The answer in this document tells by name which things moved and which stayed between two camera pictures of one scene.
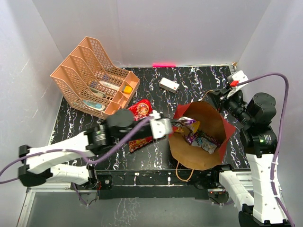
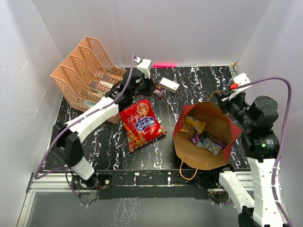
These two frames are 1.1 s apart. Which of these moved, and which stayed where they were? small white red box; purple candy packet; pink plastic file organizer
Moved: purple candy packet
Stayed: small white red box; pink plastic file organizer
